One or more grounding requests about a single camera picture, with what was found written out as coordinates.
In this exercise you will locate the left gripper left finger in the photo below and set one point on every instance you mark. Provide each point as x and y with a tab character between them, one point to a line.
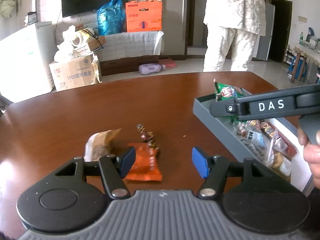
113	170

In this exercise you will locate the orange square snack packet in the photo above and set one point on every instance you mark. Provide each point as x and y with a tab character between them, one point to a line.
145	167

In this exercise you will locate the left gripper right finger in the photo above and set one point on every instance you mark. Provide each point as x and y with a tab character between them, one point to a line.
213	169

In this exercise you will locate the white cloth covered cabinet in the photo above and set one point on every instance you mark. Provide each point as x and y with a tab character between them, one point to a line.
125	52

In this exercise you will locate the red floor mat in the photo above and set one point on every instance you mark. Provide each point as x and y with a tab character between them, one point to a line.
167	62

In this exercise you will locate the person in white pajamas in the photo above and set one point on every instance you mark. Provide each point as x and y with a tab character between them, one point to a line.
233	26

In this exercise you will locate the brown cardboard box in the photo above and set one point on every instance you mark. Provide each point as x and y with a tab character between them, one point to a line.
78	72

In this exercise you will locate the brown bread snack packet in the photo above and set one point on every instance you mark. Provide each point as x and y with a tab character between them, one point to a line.
100	144

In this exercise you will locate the purple detergent bottle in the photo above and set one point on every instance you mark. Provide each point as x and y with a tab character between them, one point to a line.
150	68

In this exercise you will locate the white plastic bag pile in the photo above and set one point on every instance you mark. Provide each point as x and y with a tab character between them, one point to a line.
66	50

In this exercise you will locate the kettle on freezer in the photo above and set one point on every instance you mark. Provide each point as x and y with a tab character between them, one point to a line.
30	18

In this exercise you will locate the blue wooden stool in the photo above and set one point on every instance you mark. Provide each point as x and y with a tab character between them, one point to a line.
298	68

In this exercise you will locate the green shrimp cracker bag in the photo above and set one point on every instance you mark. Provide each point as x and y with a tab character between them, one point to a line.
226	92

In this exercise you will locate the white chest freezer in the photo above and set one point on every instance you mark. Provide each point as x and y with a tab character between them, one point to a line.
25	58

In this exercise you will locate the brown toffee candy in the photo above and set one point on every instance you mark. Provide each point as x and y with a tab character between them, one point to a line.
147	137

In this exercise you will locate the small cardboard box stack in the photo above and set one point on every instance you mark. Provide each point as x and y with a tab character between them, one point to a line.
86	41

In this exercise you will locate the grey shallow box tray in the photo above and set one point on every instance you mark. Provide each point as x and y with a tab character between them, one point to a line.
221	128

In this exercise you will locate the blue plastic bag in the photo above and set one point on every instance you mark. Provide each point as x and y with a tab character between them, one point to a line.
111	18

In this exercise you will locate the orange gift box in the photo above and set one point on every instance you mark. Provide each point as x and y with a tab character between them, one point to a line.
143	16

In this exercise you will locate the operator right hand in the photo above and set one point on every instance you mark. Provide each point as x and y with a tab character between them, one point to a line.
311	155

